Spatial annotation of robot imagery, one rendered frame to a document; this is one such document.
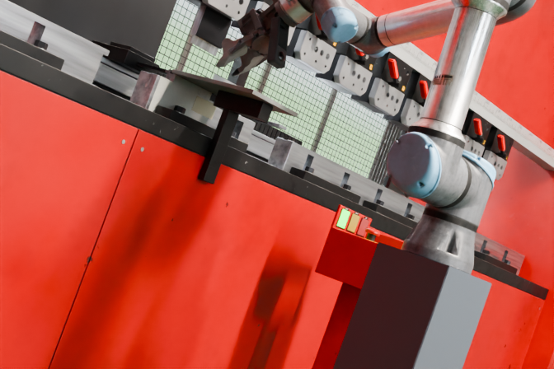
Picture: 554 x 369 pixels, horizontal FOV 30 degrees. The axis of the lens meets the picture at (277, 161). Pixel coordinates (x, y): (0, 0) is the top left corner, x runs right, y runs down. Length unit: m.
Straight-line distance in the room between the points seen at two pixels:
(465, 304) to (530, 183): 2.31
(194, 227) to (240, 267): 0.22
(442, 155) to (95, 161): 0.72
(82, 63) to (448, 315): 0.94
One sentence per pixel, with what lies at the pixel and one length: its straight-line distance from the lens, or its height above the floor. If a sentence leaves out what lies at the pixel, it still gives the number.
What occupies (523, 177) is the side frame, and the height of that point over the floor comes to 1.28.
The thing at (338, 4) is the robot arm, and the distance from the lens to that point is 2.33.
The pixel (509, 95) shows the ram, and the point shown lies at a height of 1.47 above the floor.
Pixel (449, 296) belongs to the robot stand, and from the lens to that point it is 2.07.
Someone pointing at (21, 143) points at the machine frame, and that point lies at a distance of 2.07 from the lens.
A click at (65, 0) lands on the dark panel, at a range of 2.90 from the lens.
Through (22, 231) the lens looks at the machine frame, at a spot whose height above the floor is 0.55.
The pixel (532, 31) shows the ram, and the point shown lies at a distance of 3.87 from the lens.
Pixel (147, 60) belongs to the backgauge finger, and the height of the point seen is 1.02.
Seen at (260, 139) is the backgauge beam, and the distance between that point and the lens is 3.14.
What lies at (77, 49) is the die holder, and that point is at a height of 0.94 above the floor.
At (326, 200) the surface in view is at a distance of 2.83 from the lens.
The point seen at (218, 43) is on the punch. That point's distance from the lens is 2.58.
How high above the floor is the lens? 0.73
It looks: 4 degrees up
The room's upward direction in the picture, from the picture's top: 20 degrees clockwise
